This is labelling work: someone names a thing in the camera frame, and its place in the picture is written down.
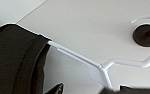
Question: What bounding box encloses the white wardrobe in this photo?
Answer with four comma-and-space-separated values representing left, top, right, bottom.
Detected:
0, 0, 150, 94

